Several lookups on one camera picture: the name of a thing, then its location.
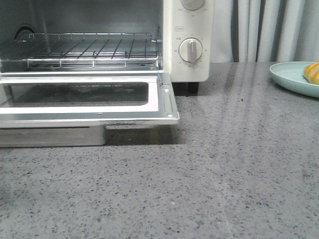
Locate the glass oven door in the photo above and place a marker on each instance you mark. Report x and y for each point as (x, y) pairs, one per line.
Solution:
(47, 109)

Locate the golden croissant bread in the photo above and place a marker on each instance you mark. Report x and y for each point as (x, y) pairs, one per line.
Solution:
(311, 73)

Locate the black oven foot right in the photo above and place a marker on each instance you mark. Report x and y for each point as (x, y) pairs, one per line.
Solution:
(193, 87)

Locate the white Toshiba toaster oven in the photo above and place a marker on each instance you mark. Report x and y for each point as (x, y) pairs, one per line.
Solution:
(165, 20)

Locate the lower cream timer knob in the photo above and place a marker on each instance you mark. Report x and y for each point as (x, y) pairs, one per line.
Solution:
(190, 50)

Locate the upper cream temperature knob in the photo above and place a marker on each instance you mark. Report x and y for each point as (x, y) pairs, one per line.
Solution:
(192, 4)

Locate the light green plate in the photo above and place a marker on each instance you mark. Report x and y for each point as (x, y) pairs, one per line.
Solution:
(289, 75)

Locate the grey white curtain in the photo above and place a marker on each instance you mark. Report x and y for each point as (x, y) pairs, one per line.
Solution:
(265, 31)

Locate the metal wire oven rack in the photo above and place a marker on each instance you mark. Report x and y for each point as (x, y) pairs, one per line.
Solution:
(81, 51)

